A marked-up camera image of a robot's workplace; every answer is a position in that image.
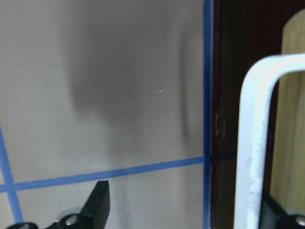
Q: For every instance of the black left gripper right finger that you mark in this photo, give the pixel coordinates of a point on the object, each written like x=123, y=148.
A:
x=272, y=214

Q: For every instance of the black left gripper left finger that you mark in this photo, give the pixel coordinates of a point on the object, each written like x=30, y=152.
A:
x=96, y=209

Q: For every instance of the light wooden drawer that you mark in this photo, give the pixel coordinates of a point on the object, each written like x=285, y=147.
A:
x=254, y=109

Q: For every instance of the dark wooden drawer cabinet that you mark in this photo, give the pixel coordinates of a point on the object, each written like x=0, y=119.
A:
x=244, y=31

